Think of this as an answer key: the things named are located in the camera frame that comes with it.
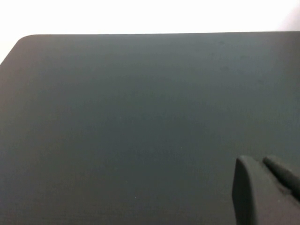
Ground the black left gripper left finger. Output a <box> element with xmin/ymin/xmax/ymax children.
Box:
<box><xmin>232</xmin><ymin>155</ymin><xmax>300</xmax><ymax>225</ymax></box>

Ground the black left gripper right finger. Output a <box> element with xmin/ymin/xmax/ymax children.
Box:
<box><xmin>262</xmin><ymin>156</ymin><xmax>300</xmax><ymax>200</ymax></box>

